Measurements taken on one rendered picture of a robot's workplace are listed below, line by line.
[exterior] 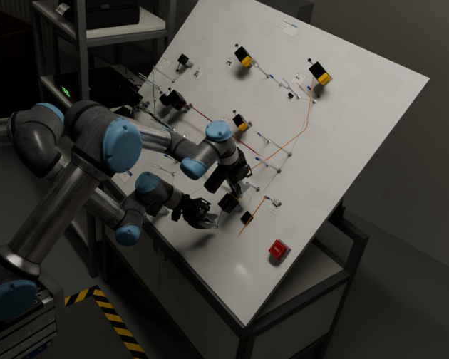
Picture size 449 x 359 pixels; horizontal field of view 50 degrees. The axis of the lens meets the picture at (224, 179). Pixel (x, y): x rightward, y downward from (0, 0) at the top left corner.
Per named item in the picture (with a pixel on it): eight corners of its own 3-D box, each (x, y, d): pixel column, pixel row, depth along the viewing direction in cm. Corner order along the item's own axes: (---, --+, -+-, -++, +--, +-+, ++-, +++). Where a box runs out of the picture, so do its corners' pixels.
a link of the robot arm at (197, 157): (174, 169, 155) (197, 146, 158) (199, 186, 149) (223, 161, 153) (167, 155, 149) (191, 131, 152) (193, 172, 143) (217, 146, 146)
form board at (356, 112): (95, 160, 240) (93, 159, 238) (214, -17, 229) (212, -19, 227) (248, 326, 168) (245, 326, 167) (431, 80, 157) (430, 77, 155)
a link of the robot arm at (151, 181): (132, 179, 165) (148, 164, 162) (157, 194, 171) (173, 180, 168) (131, 195, 159) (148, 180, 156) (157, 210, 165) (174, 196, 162)
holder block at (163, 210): (150, 225, 205) (133, 220, 197) (166, 201, 203) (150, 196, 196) (155, 231, 202) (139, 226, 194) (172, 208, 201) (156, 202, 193)
